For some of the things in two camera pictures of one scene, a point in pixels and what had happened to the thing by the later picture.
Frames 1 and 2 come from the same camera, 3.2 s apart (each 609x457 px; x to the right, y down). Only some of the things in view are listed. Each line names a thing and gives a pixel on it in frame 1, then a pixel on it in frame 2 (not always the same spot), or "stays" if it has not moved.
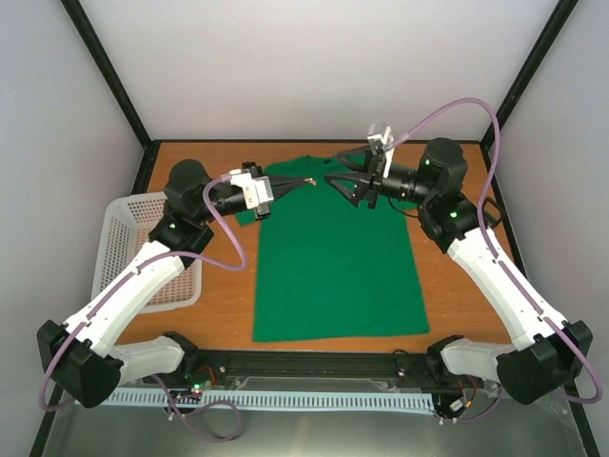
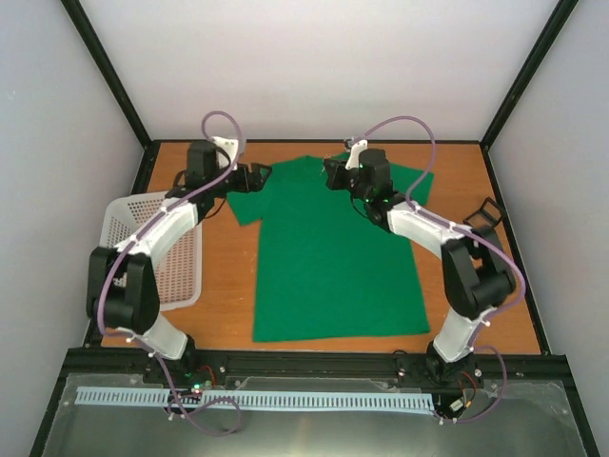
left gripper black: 276,180 to 255,183
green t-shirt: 328,269 stays
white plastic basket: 127,225 stays
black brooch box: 492,212 stays
